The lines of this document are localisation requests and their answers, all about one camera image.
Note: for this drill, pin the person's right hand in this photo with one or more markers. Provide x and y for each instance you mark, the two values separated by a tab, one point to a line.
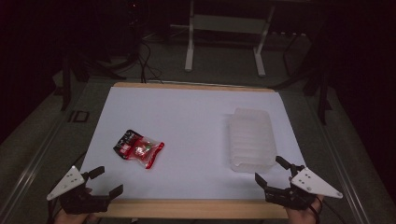
303	214

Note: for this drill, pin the white metal stand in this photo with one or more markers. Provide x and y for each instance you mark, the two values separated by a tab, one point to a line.
229	37

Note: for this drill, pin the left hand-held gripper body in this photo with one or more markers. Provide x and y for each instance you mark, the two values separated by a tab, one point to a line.
74	193

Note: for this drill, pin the red and black snack packet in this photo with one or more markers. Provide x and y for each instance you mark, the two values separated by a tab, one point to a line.
138	148

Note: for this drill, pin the black tripod stand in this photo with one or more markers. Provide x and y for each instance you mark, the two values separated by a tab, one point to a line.
90	65
311	77

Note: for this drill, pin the person's left hand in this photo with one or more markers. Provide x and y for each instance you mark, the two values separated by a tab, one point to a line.
74	217

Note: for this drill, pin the translucent plastic container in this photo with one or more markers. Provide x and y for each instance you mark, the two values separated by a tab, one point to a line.
251	140

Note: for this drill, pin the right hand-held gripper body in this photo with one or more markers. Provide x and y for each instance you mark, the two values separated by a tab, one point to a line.
299	193

